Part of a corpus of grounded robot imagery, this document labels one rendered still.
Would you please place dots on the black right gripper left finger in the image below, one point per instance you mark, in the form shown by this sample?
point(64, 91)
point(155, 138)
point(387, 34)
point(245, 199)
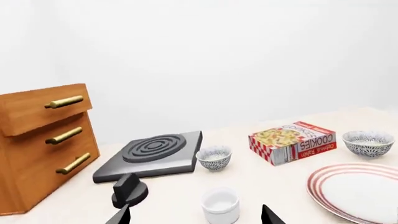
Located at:
point(120, 217)

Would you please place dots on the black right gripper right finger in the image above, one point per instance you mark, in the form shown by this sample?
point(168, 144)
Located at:
point(270, 216)

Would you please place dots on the dark grey stove burner plate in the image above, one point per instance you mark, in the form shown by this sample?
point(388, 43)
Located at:
point(152, 155)

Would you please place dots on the small patterned white bowl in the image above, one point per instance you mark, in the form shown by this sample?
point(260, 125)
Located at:
point(214, 157)

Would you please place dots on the white plate with red rings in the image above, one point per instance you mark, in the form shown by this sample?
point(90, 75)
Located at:
point(357, 190)

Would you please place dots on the large patterned white bowl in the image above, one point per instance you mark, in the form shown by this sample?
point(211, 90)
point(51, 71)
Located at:
point(367, 144)

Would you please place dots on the dark grey stove knob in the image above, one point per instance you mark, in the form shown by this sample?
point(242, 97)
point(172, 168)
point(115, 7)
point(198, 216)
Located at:
point(128, 190)

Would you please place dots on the plain white ramekin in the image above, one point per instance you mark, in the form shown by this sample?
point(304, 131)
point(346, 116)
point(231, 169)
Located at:
point(220, 205)

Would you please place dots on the red cookies box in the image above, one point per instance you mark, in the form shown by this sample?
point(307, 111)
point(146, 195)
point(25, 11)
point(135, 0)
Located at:
point(290, 145)

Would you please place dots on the wooden three-drawer cabinet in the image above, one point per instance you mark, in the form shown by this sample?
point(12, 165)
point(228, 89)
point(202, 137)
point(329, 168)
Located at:
point(37, 149)

